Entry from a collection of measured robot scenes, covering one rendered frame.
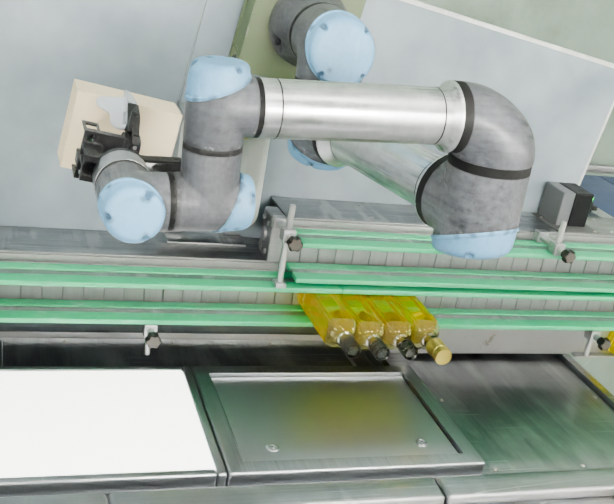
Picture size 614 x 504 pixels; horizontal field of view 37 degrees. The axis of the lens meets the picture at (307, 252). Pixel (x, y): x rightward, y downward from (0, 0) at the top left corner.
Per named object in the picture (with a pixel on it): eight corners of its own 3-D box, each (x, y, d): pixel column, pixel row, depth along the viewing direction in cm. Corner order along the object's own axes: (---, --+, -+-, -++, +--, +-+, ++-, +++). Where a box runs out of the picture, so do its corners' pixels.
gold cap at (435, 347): (422, 349, 172) (431, 361, 168) (432, 334, 171) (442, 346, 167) (435, 356, 173) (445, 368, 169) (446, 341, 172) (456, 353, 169)
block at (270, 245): (254, 248, 187) (263, 262, 181) (261, 205, 183) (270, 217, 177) (271, 248, 188) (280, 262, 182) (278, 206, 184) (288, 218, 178)
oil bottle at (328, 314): (295, 300, 187) (328, 352, 168) (300, 276, 185) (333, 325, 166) (321, 301, 189) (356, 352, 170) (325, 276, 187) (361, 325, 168)
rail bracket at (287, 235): (262, 270, 181) (279, 298, 170) (275, 191, 175) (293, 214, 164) (276, 271, 182) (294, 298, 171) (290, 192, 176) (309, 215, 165)
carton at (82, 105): (74, 78, 139) (77, 90, 133) (174, 102, 145) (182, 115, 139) (57, 151, 143) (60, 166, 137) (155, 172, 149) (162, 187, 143)
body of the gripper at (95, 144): (82, 116, 129) (89, 140, 118) (141, 129, 132) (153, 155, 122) (70, 166, 131) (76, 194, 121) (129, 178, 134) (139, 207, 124)
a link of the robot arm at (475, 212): (338, 70, 166) (552, 168, 124) (327, 148, 171) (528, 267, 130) (281, 70, 159) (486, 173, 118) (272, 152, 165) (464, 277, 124)
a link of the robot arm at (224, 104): (568, 91, 118) (196, 69, 103) (549, 171, 122) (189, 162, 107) (524, 70, 128) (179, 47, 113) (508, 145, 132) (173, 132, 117)
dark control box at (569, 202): (536, 212, 212) (555, 225, 204) (545, 180, 209) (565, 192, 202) (566, 214, 215) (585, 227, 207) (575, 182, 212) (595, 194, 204)
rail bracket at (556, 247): (528, 238, 199) (560, 263, 187) (536, 207, 196) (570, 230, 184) (543, 239, 200) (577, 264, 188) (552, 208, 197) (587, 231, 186)
